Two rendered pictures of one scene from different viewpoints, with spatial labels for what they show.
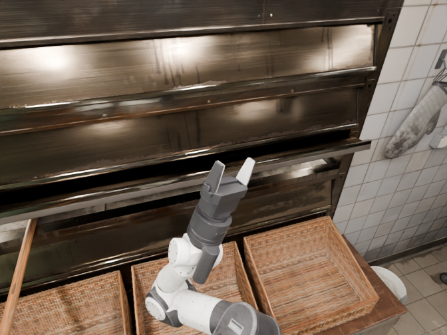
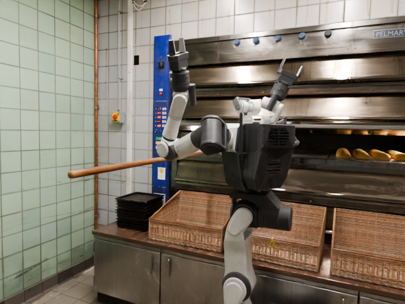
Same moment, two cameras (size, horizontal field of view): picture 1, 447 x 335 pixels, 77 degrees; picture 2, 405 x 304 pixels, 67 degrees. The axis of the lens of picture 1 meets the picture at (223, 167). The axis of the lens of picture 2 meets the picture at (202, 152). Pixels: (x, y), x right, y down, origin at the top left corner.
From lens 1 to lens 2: 1.55 m
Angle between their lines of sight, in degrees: 50
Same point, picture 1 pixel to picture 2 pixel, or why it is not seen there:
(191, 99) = (305, 88)
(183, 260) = (264, 101)
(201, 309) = not seen: hidden behind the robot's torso
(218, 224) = (280, 84)
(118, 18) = (279, 52)
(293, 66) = (370, 72)
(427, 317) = not seen: outside the picture
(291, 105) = (375, 101)
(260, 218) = (351, 193)
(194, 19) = (312, 51)
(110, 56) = (272, 67)
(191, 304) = not seen: hidden behind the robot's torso
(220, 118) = (322, 102)
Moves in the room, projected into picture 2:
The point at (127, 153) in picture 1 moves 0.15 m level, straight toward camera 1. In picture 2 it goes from (267, 113) to (264, 111)
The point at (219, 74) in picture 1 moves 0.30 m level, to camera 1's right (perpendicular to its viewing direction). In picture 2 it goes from (322, 75) to (370, 70)
